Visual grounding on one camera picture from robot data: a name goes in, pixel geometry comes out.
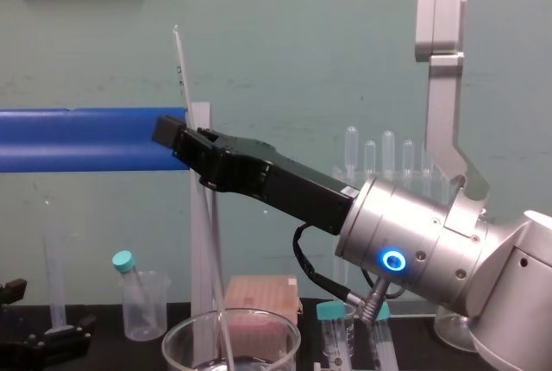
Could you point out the blue pipe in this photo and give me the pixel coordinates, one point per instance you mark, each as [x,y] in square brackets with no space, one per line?
[77,138]

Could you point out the small clear plastic beaker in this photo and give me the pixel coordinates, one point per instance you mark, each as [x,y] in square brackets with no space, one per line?
[146,319]

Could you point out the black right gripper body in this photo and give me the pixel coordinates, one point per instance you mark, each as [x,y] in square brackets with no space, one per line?
[293,185]

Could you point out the large clear glass beaker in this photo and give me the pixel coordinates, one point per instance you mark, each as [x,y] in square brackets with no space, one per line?
[284,345]

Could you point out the silver and white right robot arm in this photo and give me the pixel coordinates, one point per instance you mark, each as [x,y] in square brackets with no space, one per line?
[414,233]

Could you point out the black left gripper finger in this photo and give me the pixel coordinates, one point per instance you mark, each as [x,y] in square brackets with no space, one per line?
[12,291]
[64,343]

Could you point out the clear graduated cylinder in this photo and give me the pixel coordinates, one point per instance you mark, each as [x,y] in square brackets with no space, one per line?
[55,267]

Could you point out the translucent white upright post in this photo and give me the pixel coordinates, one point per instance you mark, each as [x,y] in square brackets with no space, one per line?
[202,112]

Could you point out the clear glass flask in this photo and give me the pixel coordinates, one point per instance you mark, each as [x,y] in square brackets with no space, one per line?
[453,328]

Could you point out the thin glass thermometer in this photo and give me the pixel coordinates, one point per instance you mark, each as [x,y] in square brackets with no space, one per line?
[181,64]

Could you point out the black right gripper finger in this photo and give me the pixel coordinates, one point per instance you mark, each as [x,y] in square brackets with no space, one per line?
[209,133]
[169,133]

